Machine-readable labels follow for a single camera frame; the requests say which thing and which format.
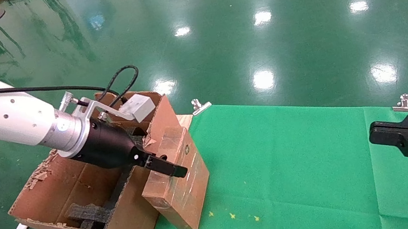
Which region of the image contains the silver camera mount bracket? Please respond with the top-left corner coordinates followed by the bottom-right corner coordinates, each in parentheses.
top-left (58, 81), bottom-right (134, 131)

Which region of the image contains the black foam insert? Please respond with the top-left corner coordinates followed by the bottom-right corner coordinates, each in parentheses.
top-left (64, 194), bottom-right (119, 229)
top-left (122, 118), bottom-right (150, 142)

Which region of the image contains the taped cardboard box with hole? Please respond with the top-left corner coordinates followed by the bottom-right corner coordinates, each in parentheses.
top-left (131, 120), bottom-right (220, 229)

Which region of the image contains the green table cloth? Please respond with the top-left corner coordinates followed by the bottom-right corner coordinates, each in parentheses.
top-left (120, 70), bottom-right (408, 229)

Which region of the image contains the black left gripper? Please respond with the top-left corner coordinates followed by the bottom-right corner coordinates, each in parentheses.
top-left (63, 106), bottom-right (190, 198)

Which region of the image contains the large open cardboard carton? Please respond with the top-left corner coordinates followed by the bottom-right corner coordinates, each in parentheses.
top-left (0, 79), bottom-right (200, 229)

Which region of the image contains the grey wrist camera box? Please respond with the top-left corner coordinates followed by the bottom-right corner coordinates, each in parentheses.
top-left (116, 91), bottom-right (158, 126)

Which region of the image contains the silver metal binder clip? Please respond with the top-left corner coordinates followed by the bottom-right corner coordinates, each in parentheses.
top-left (390, 93), bottom-right (408, 117)
top-left (190, 96), bottom-right (214, 116)

